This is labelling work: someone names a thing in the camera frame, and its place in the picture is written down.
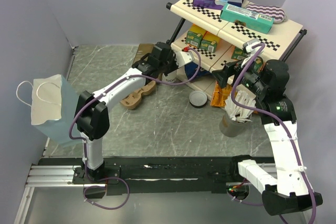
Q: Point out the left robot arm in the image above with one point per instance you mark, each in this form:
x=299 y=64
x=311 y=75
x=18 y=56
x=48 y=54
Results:
x=91 y=120

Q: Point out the grey cup of stirrers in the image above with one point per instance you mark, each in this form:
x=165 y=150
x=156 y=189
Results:
x=236 y=118

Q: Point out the green juice carton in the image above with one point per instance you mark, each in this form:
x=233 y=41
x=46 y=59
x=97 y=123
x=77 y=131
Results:
x=193 y=38
x=258 y=64
x=209 y=43
x=238 y=54

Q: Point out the purple wavy sponge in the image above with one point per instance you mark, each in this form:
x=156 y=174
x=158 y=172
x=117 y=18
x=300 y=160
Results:
x=275 y=12

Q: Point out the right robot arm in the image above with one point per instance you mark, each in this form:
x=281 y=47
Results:
x=290 y=191

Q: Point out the brown coffee bean bag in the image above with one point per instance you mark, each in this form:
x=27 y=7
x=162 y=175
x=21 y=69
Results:
x=141 y=53

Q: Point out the white paper cup stack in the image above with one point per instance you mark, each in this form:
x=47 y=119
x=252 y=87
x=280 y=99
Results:
x=169 y=77

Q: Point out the white plastic cup lids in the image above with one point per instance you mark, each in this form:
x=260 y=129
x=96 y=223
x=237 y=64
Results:
x=198 y=99

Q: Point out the blue chip bag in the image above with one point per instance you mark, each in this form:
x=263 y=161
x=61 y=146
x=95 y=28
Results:
x=191 y=69

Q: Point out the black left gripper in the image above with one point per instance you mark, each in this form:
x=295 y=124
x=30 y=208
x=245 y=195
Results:
x=171 y=56

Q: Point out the cream checkered shelf rack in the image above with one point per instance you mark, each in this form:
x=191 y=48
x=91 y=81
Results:
x=279 y=42

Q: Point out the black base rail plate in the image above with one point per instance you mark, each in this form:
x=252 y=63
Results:
x=138 y=175

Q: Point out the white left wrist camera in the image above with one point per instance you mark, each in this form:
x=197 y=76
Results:
x=183 y=57

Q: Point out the orange snack bag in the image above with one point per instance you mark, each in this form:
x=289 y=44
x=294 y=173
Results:
x=221 y=97

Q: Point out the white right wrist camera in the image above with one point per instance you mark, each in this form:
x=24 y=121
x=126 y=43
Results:
x=248 y=46

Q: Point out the brown pulp cup carrier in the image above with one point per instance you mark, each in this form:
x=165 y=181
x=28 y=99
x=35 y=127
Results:
x=134 y=98

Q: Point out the light blue paper bag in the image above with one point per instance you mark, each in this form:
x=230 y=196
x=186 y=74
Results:
x=52 y=108

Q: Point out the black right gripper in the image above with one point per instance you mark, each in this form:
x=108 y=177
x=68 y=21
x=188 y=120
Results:
x=229 y=68

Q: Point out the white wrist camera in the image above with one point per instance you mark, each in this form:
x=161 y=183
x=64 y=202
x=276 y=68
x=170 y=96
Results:
x=248 y=46
x=183 y=57

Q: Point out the teal carton box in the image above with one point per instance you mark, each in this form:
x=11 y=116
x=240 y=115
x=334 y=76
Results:
x=247 y=18

